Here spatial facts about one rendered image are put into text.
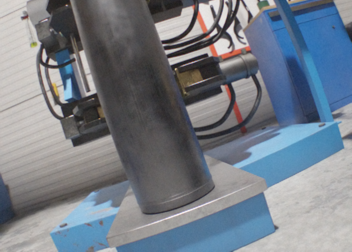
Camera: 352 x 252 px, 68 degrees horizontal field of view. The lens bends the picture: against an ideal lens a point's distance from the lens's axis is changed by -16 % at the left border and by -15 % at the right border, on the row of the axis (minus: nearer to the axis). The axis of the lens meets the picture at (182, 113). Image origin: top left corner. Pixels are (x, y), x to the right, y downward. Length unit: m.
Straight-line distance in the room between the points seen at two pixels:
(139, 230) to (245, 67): 0.90
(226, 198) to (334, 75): 1.92
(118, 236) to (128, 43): 0.46
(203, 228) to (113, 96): 0.38
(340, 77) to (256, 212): 1.92
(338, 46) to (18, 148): 3.40
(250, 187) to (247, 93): 2.71
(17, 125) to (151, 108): 2.95
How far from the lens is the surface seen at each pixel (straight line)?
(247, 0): 3.68
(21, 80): 3.60
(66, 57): 1.51
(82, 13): 0.83
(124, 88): 0.73
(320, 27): 2.54
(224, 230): 0.73
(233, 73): 1.34
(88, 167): 3.29
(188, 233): 0.72
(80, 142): 1.42
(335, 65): 2.52
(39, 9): 2.36
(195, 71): 1.12
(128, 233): 0.71
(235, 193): 0.70
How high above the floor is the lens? 0.34
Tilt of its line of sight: 2 degrees up
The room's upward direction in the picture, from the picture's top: 20 degrees counter-clockwise
